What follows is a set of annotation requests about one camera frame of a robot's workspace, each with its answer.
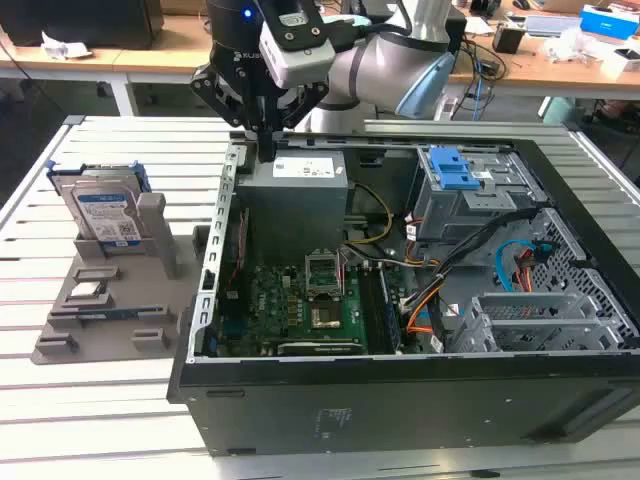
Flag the hard disk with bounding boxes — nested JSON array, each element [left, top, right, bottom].
[[45, 160, 154, 249]]

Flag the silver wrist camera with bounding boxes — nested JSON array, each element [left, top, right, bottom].
[[258, 9, 335, 90]]

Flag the large black box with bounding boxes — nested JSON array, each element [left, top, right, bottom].
[[0, 0, 164, 50]]

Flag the black cable bundle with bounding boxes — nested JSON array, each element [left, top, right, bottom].
[[433, 206, 552, 287]]

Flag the blue RAM stick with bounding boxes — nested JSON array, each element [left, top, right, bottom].
[[377, 264, 404, 351], [74, 307, 151, 321]]

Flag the small white box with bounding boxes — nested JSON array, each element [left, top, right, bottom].
[[602, 47, 640, 77]]

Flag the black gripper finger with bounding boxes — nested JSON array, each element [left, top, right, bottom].
[[189, 64, 268, 163], [266, 82, 330, 163]]

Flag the grey drive cage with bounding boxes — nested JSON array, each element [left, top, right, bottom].
[[414, 144, 551, 245]]

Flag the black graphics card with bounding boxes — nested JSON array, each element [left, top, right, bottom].
[[277, 339, 366, 358]]

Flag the grey disk bay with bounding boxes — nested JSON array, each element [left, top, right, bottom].
[[447, 292, 626, 354]]

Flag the yellow wires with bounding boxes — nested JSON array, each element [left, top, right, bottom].
[[344, 182, 396, 246]]

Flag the orange wire loop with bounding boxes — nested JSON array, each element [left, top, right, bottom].
[[406, 289, 442, 336]]

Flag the grey parts rack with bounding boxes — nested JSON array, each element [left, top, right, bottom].
[[30, 192, 211, 366]]

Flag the orange power wire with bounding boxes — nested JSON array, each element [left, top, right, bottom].
[[513, 251, 537, 292]]

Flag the blue cardboard box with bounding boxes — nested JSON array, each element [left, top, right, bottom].
[[579, 4, 640, 44]]

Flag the green motherboard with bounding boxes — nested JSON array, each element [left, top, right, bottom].
[[217, 262, 406, 359]]

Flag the crumpled white paper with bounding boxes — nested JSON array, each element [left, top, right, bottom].
[[40, 30, 94, 61]]

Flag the grey power supply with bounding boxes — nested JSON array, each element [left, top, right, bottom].
[[234, 149, 351, 266]]

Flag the small black cube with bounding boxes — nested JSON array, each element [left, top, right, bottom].
[[492, 24, 526, 54]]

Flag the black PC case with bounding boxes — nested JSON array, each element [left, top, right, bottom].
[[167, 130, 640, 459]]

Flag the blue wire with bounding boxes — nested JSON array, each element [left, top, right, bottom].
[[494, 238, 539, 294]]

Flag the metal socket cover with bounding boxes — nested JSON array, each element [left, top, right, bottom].
[[304, 252, 346, 300]]

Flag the CPU socket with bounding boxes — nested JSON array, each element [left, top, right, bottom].
[[309, 304, 342, 332]]

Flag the black RAM slot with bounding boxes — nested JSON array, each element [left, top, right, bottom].
[[359, 267, 385, 351]]

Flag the blue drive latch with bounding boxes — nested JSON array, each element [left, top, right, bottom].
[[429, 145, 484, 191]]

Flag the wooden desk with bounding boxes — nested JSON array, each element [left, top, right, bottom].
[[0, 9, 640, 101]]

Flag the clear plastic bags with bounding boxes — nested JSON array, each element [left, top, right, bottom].
[[542, 27, 607, 64]]

